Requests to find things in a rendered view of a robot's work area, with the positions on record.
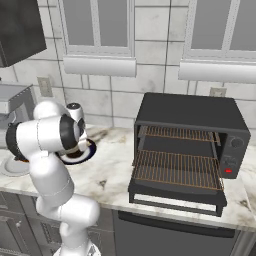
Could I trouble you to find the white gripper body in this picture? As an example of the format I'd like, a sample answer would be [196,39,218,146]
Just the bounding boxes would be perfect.
[79,127,90,145]

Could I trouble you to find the black toaster oven door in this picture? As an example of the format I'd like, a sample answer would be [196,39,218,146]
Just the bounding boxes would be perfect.
[128,177,228,218]

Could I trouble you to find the black toaster oven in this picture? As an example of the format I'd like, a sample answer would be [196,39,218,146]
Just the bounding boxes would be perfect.
[128,92,252,218]

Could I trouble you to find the black toaster oven knob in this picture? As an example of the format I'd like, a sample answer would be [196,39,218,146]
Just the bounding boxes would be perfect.
[230,136,245,150]

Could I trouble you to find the white plate with blue rim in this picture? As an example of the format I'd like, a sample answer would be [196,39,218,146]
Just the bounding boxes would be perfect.
[59,138,98,166]

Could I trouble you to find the brown food piece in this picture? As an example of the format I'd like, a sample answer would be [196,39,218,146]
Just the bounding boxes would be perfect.
[62,149,85,160]

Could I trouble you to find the white window sill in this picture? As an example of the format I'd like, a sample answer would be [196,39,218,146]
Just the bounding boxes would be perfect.
[62,55,138,79]
[177,59,256,85]

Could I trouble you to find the grey stand mixer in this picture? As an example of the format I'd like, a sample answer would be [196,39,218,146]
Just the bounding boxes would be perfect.
[0,82,38,178]

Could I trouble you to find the grey base cupboards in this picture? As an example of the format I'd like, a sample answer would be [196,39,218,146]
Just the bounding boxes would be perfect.
[0,190,115,256]

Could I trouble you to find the grey framed window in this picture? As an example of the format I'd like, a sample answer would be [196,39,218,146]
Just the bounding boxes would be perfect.
[57,0,136,58]
[182,0,256,63]

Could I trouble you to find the dark grey dishwasher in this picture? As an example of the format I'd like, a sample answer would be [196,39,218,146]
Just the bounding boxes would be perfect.
[112,209,242,256]

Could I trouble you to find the grey wall outlet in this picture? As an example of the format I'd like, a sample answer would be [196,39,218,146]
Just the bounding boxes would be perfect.
[36,76,54,98]
[208,86,228,98]

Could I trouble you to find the copper wire oven rack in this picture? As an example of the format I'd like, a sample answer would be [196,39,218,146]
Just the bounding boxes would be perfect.
[137,125,222,147]
[132,149,225,191]

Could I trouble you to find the black wall cupboard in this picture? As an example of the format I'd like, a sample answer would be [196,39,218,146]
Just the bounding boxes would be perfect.
[0,0,48,68]

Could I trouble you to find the black dishwasher handle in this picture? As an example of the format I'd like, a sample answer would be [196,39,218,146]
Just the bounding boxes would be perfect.
[117,210,236,239]

